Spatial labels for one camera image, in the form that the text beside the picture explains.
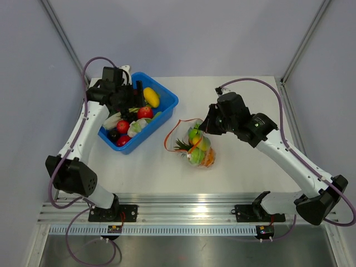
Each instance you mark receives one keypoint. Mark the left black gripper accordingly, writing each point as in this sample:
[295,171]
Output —
[132,102]

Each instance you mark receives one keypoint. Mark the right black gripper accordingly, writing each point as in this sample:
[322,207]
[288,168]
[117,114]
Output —
[208,125]

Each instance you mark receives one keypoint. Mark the yellow-green toy mango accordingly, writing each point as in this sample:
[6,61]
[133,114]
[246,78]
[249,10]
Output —
[201,142]

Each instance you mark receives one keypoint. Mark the green striped toy melon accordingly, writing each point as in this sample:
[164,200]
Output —
[195,131]

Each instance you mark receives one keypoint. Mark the clear orange-zip bag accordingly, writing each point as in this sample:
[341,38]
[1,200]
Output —
[190,143]

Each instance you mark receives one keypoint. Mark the toy pineapple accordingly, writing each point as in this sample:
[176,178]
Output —
[181,146]

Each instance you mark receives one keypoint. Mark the green toy apple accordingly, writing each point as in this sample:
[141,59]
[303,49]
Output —
[196,156]

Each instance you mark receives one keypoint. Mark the toy orange persimmon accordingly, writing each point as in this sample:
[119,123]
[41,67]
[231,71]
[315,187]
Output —
[209,158]

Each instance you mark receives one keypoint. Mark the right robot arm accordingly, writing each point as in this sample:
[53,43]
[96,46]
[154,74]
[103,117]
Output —
[319,190]

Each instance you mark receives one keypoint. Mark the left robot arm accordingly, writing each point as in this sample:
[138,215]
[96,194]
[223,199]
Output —
[69,170]

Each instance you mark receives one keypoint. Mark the yellow toy lemon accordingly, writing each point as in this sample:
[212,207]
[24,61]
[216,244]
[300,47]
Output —
[151,97]

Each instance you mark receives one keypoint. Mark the red toy apple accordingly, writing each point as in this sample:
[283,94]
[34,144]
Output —
[145,112]

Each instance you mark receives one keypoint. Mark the dark toy grapes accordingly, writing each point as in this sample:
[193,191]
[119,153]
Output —
[126,115]

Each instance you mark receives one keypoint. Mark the blue plastic bin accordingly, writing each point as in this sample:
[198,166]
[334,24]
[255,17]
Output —
[168,101]

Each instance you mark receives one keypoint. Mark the toy lettuce cabbage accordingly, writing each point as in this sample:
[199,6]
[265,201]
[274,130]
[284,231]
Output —
[136,127]

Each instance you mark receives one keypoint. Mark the small red toy tomato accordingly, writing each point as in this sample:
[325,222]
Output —
[122,127]

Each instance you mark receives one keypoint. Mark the white toy radish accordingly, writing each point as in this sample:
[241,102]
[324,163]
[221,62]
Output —
[111,121]

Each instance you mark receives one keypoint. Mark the dark toy eggplant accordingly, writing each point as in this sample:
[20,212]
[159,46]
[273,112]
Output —
[113,135]

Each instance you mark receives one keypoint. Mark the right circuit board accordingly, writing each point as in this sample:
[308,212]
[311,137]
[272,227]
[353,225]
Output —
[265,231]

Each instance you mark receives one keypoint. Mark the circuit board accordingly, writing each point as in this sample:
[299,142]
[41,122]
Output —
[114,229]
[265,231]

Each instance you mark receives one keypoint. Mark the left circuit board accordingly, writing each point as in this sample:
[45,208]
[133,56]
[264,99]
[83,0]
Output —
[114,229]

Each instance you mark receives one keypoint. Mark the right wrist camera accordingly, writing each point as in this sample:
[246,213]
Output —
[225,90]

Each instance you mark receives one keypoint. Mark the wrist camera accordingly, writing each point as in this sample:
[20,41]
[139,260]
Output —
[225,90]
[126,74]

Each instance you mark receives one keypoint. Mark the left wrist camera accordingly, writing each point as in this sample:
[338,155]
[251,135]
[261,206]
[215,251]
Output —
[126,74]

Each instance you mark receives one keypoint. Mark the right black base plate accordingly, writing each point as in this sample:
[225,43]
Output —
[253,213]

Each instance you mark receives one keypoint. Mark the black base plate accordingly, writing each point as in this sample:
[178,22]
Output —
[253,213]
[125,213]

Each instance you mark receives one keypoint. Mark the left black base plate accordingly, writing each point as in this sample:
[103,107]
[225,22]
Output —
[125,213]

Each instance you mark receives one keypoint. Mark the white slotted cable duct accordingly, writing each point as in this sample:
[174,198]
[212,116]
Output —
[157,230]

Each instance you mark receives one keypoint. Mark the aluminium front rail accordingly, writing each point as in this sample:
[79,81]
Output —
[163,209]

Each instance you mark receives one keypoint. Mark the left aluminium frame post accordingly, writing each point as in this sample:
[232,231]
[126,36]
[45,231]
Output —
[60,31]

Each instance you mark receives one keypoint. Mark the aluminium frame post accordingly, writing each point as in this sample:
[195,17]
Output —
[60,31]
[312,28]

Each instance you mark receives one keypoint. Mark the right aluminium frame post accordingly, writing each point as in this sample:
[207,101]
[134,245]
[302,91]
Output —
[312,28]

